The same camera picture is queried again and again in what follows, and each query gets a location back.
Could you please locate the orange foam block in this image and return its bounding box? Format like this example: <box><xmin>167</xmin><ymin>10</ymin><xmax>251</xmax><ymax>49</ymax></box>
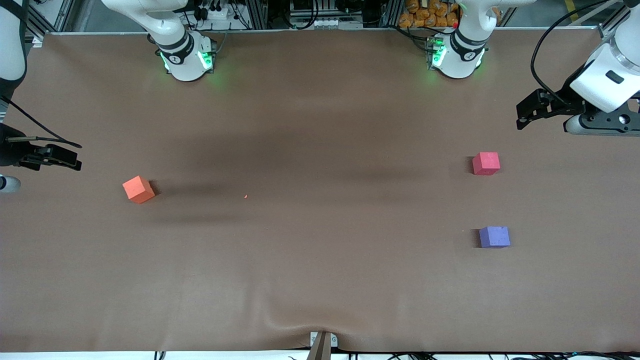
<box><xmin>122</xmin><ymin>175</ymin><xmax>156</xmax><ymax>205</ymax></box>

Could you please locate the red foam block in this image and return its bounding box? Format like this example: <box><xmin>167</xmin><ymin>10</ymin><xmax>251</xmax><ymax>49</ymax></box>
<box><xmin>472</xmin><ymin>152</ymin><xmax>501</xmax><ymax>176</ymax></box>

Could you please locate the purple foam block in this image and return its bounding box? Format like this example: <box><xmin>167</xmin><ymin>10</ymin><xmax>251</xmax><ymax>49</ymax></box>
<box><xmin>479</xmin><ymin>226</ymin><xmax>511</xmax><ymax>249</ymax></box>

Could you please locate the bag of orange items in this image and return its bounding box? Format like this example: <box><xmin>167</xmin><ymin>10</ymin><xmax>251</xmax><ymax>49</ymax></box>
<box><xmin>398</xmin><ymin>0</ymin><xmax>461</xmax><ymax>29</ymax></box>

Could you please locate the white power strip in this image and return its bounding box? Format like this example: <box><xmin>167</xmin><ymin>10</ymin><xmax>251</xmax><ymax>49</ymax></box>
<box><xmin>199</xmin><ymin>4</ymin><xmax>232</xmax><ymax>22</ymax></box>

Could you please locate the brown table mat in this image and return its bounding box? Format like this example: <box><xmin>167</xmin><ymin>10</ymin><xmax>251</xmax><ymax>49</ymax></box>
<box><xmin>0</xmin><ymin>27</ymin><xmax>640</xmax><ymax>354</ymax></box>

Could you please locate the white terminal block row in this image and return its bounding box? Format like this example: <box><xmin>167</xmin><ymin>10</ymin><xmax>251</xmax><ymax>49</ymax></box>
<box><xmin>289</xmin><ymin>17</ymin><xmax>364</xmax><ymax>30</ymax></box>

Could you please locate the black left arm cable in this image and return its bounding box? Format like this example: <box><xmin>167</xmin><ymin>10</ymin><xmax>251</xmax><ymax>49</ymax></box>
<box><xmin>530</xmin><ymin>0</ymin><xmax>611</xmax><ymax>107</ymax></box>

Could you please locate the grey metal clamp bracket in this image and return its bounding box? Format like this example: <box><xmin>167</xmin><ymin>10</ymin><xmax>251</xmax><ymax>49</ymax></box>
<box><xmin>309</xmin><ymin>331</ymin><xmax>339</xmax><ymax>348</ymax></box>

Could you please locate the brown strap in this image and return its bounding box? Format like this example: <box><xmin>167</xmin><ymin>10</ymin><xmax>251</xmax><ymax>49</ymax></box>
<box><xmin>306</xmin><ymin>332</ymin><xmax>333</xmax><ymax>360</ymax></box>

